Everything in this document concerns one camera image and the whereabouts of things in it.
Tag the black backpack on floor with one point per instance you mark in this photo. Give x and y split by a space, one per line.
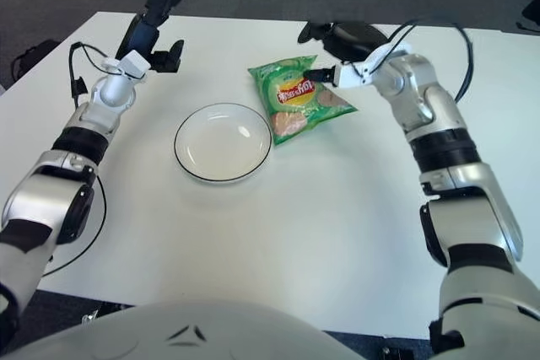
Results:
34 56

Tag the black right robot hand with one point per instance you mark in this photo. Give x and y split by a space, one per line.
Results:
350 39

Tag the silver robot torso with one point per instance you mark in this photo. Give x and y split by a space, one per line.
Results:
190 326

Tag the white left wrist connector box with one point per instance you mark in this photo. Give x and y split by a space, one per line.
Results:
131 65

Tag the black chair base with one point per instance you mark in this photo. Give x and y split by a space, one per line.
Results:
394 351

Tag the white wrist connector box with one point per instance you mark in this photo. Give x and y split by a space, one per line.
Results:
354 73
131 65

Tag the green potato chip bag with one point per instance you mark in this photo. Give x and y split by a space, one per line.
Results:
295 103

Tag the white right wrist connector box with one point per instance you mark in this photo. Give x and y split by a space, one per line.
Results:
354 73

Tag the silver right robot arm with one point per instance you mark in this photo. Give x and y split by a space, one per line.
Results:
430 115

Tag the white plate with black rim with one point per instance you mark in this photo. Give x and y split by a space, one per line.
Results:
223 145

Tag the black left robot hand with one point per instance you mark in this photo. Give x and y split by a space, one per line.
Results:
145 35

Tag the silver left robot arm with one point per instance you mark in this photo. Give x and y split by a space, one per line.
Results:
80 136

